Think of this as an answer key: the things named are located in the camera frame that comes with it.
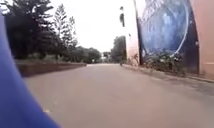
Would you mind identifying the tree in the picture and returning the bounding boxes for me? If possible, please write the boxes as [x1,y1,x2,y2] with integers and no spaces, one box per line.
[109,35,128,64]

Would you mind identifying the grey asphalt road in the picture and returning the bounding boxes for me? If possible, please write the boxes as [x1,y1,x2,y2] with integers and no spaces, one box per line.
[23,63,214,128]

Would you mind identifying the bushes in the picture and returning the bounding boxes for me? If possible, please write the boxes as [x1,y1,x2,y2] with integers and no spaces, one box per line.
[128,51,188,76]

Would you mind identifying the building with blue mural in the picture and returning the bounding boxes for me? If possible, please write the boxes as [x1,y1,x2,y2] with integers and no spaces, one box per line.
[123,0,214,81]

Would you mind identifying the row of trees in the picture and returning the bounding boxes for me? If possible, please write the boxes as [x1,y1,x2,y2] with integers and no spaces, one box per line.
[1,0,103,65]

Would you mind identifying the grey kerb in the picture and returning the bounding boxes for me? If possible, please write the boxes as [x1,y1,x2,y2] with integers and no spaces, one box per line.
[121,63,214,85]

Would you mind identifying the low brick wall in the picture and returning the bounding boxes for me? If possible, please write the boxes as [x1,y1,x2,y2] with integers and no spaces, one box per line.
[14,61,88,78]

